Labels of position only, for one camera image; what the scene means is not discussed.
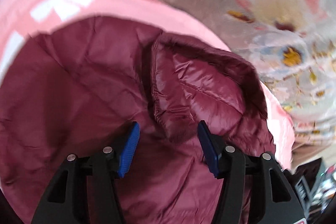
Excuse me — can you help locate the maroon quilted down jacket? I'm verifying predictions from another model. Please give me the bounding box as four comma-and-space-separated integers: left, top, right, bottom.
1, 16, 276, 223

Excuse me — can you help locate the grey floral duvet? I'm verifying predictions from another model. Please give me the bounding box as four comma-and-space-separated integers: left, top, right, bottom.
163, 0, 335, 134

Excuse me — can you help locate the pink fleece blanket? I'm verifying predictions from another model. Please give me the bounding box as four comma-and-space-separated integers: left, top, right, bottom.
0, 0, 295, 171

